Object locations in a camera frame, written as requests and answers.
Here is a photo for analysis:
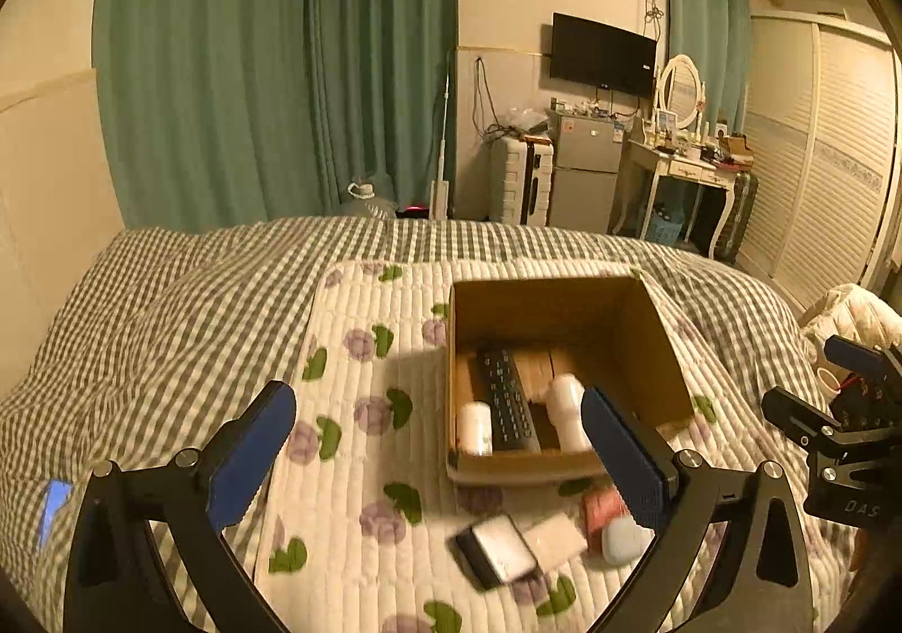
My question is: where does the floral quilted mat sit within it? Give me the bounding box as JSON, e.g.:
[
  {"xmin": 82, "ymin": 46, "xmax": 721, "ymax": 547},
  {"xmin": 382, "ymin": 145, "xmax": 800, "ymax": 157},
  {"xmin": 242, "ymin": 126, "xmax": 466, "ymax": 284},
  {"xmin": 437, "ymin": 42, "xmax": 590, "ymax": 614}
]
[{"xmin": 254, "ymin": 259, "xmax": 857, "ymax": 633}]

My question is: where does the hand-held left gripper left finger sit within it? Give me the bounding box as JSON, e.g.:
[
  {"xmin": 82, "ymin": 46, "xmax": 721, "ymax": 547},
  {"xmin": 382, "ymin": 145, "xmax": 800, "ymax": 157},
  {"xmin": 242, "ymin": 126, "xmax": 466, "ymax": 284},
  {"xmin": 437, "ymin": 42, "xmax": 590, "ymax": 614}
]
[{"xmin": 63, "ymin": 380, "xmax": 298, "ymax": 633}]

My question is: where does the silver small fridge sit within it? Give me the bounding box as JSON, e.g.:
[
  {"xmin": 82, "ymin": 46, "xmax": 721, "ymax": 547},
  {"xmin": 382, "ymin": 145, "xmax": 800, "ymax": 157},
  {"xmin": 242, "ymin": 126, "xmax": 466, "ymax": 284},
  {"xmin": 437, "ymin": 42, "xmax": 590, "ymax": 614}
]
[{"xmin": 546, "ymin": 110, "xmax": 628, "ymax": 232}]

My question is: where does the black remote control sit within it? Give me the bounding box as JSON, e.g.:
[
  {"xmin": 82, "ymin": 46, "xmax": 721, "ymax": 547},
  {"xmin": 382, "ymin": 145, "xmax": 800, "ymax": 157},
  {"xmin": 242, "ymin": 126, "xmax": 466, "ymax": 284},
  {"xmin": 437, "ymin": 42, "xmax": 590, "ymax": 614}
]
[{"xmin": 475, "ymin": 346, "xmax": 542, "ymax": 455}]

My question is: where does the wide green curtain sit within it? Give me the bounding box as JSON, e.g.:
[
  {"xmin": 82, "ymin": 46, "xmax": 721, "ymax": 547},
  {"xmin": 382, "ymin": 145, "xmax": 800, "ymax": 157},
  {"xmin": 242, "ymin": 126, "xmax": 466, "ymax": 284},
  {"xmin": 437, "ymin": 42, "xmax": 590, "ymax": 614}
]
[{"xmin": 91, "ymin": 0, "xmax": 461, "ymax": 234}]

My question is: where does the white dressing table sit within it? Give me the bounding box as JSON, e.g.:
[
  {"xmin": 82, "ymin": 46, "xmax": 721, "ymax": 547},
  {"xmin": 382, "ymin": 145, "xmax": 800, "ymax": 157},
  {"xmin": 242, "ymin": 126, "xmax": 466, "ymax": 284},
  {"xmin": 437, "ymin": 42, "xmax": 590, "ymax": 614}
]
[{"xmin": 609, "ymin": 136, "xmax": 752, "ymax": 262}]

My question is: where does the narrow green curtain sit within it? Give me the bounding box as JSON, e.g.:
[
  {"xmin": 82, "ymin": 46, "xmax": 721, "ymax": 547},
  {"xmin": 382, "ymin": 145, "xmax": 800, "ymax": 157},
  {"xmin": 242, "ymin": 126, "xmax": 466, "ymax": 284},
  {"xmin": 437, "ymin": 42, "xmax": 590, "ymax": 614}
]
[{"xmin": 662, "ymin": 0, "xmax": 752, "ymax": 142}]

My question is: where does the black wall television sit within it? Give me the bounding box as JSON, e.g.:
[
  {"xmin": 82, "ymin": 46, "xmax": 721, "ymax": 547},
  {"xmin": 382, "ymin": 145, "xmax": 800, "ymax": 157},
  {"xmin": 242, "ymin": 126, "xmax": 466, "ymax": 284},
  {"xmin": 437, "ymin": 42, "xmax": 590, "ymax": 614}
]
[{"xmin": 550, "ymin": 11, "xmax": 660, "ymax": 99}]

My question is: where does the small white box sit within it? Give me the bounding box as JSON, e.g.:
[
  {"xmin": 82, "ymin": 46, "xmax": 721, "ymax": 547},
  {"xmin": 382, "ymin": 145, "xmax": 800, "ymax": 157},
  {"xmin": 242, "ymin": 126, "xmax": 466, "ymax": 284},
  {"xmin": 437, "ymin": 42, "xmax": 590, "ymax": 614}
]
[{"xmin": 521, "ymin": 512, "xmax": 590, "ymax": 567}]

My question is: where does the brown cardboard box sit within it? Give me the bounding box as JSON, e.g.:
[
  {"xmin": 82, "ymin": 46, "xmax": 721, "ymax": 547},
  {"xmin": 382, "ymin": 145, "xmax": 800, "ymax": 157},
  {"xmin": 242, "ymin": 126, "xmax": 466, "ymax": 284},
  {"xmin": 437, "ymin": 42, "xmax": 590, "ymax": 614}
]
[{"xmin": 445, "ymin": 273, "xmax": 697, "ymax": 486}]

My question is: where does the white louvred wardrobe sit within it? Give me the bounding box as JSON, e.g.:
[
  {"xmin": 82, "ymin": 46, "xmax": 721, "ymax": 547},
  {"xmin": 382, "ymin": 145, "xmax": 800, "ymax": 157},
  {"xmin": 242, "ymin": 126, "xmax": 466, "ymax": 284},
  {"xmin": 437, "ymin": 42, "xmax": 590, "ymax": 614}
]
[{"xmin": 736, "ymin": 9, "xmax": 902, "ymax": 311}]

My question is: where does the tall white bottle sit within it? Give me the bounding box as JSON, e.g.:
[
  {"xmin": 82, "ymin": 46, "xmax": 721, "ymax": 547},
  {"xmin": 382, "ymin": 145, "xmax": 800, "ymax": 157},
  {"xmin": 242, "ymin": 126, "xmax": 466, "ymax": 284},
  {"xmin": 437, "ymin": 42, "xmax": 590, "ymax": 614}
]
[{"xmin": 548, "ymin": 374, "xmax": 594, "ymax": 452}]

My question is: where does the white puffy jacket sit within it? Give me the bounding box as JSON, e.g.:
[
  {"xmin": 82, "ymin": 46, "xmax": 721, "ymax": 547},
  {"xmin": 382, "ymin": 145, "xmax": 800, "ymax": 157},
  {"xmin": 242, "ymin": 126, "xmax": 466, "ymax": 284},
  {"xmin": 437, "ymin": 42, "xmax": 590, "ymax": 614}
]
[{"xmin": 799, "ymin": 284, "xmax": 902, "ymax": 368}]

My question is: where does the black and white case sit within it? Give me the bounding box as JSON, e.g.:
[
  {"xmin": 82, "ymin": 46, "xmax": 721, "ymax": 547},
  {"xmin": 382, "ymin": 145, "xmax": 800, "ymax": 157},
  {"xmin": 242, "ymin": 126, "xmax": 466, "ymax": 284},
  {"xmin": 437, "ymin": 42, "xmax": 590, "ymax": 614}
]
[{"xmin": 454, "ymin": 513, "xmax": 544, "ymax": 590}]

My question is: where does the blue glowing screen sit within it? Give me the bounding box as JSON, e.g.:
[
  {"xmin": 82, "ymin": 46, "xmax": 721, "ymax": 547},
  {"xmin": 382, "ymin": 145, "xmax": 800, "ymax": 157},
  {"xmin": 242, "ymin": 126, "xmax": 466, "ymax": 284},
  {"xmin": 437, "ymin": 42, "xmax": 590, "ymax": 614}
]
[{"xmin": 38, "ymin": 479, "xmax": 74, "ymax": 554}]

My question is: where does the white mop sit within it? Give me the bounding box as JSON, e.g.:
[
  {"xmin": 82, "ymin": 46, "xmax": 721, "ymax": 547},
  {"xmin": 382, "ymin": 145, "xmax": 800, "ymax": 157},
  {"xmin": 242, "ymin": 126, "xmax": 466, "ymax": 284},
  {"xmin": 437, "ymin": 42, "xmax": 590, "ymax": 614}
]
[{"xmin": 428, "ymin": 48, "xmax": 456, "ymax": 220}]

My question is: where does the pink small box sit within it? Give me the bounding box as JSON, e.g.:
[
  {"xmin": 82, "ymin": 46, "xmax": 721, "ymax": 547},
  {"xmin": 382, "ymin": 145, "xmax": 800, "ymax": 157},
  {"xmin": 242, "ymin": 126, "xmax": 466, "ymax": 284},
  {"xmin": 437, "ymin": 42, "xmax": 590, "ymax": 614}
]
[{"xmin": 581, "ymin": 486, "xmax": 630, "ymax": 535}]

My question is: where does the short white bottle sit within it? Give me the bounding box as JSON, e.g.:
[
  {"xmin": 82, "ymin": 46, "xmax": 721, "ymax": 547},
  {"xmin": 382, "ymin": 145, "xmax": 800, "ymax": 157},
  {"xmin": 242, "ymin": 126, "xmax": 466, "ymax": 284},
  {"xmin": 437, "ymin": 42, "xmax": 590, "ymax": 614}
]
[{"xmin": 457, "ymin": 400, "xmax": 494, "ymax": 458}]

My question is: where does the grey checked blanket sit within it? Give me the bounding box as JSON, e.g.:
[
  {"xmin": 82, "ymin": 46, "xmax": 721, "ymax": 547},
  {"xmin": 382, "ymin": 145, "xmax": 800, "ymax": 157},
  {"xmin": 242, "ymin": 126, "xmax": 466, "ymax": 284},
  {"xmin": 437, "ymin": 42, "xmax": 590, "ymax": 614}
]
[{"xmin": 0, "ymin": 216, "xmax": 866, "ymax": 633}]

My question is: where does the white oval mirror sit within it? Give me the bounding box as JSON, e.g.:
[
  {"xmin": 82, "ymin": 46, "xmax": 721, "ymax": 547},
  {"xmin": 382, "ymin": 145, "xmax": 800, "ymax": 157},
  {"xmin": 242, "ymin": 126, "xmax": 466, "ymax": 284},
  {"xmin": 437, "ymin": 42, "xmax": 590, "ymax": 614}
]
[{"xmin": 655, "ymin": 54, "xmax": 708, "ymax": 131}]

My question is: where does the dark suitcase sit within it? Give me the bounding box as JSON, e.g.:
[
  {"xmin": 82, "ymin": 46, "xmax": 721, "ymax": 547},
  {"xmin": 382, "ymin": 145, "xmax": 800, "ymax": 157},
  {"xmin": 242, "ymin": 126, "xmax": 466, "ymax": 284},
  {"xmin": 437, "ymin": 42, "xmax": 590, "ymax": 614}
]
[{"xmin": 719, "ymin": 171, "xmax": 760, "ymax": 265}]

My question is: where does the white suitcase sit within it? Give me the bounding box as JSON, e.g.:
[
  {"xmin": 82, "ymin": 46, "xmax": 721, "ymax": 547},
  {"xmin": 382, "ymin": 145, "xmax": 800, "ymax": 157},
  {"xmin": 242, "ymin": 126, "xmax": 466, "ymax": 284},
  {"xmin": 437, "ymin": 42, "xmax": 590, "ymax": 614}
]
[{"xmin": 488, "ymin": 136, "xmax": 558, "ymax": 227}]

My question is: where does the blue plastic basket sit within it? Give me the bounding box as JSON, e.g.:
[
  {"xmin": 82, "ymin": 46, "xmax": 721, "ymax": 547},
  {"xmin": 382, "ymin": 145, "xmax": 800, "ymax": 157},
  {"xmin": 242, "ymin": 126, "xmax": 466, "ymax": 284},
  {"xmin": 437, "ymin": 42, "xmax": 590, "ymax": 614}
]
[{"xmin": 644, "ymin": 206, "xmax": 686, "ymax": 246}]

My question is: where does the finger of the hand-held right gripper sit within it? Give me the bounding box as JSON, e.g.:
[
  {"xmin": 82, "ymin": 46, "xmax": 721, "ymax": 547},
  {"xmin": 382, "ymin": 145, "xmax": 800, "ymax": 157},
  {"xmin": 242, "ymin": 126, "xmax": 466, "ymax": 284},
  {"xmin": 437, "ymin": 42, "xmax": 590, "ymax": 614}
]
[
  {"xmin": 761, "ymin": 386, "xmax": 847, "ymax": 454},
  {"xmin": 823, "ymin": 334, "xmax": 890, "ymax": 389}
]

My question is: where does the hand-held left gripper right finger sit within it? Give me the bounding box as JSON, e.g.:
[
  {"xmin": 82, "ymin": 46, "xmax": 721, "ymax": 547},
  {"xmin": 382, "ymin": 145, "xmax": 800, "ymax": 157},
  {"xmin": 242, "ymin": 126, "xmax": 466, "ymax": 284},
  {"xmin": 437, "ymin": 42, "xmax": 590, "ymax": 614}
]
[{"xmin": 579, "ymin": 386, "xmax": 820, "ymax": 633}]

